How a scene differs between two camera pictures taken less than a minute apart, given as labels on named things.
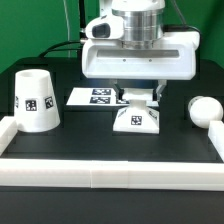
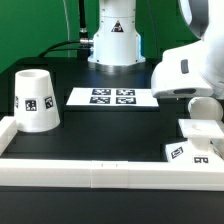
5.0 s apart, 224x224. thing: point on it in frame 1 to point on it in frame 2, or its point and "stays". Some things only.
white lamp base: [138, 118] to [205, 143]
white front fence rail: [111, 174] stays
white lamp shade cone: [35, 103] stays
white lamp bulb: [203, 110] stays
